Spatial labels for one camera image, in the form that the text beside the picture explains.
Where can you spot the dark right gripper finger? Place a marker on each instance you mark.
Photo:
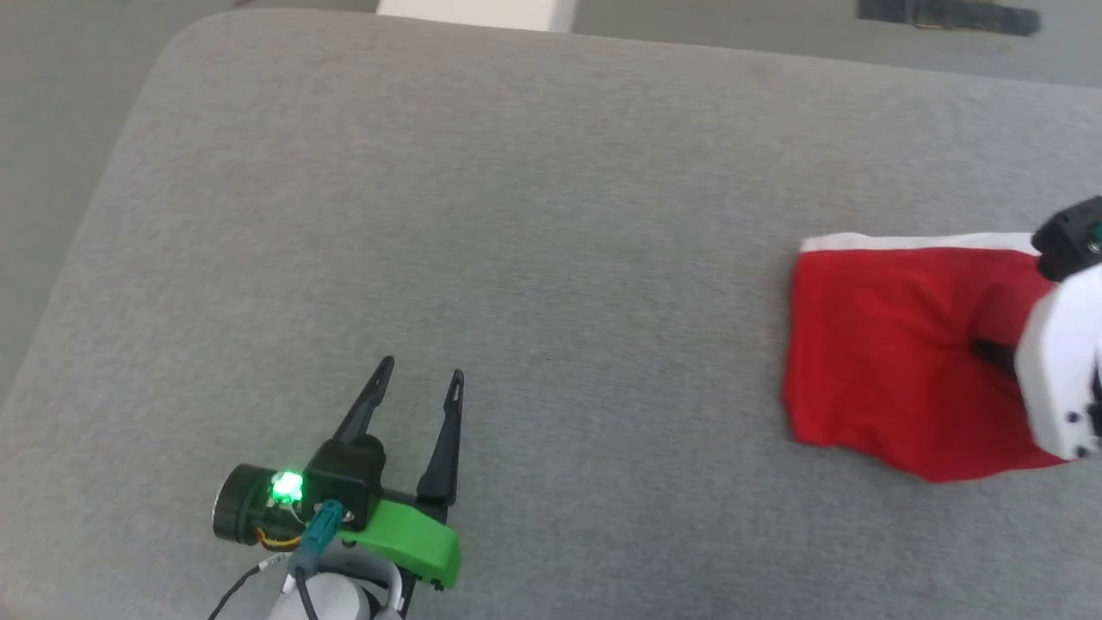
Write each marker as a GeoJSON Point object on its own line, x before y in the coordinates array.
{"type": "Point", "coordinates": [999, 357]}

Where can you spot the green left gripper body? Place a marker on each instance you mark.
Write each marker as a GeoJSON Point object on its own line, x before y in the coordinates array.
{"type": "Point", "coordinates": [409, 542]}

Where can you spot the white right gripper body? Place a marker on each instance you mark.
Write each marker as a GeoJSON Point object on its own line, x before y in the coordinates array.
{"type": "Point", "coordinates": [1063, 362]}

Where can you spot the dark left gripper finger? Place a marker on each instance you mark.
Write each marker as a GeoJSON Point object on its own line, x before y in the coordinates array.
{"type": "Point", "coordinates": [368, 405]}
{"type": "Point", "coordinates": [446, 439]}

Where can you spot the red shorts with white trim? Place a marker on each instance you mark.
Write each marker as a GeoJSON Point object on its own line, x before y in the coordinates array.
{"type": "Point", "coordinates": [895, 362]}

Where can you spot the large black floor plate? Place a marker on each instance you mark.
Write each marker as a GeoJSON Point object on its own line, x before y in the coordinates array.
{"type": "Point", "coordinates": [973, 15]}

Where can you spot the small black floor plate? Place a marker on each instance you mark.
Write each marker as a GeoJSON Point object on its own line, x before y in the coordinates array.
{"type": "Point", "coordinates": [882, 9]}

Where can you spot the white box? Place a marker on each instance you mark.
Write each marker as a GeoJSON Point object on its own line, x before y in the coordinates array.
{"type": "Point", "coordinates": [478, 13]}

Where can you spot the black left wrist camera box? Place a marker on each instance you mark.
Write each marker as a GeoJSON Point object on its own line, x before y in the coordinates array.
{"type": "Point", "coordinates": [349, 478]}

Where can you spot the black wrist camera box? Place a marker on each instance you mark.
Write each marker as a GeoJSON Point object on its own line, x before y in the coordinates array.
{"type": "Point", "coordinates": [1072, 237]}
{"type": "Point", "coordinates": [349, 478]}

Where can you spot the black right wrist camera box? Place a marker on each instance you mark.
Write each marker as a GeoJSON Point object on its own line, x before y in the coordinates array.
{"type": "Point", "coordinates": [1072, 237]}

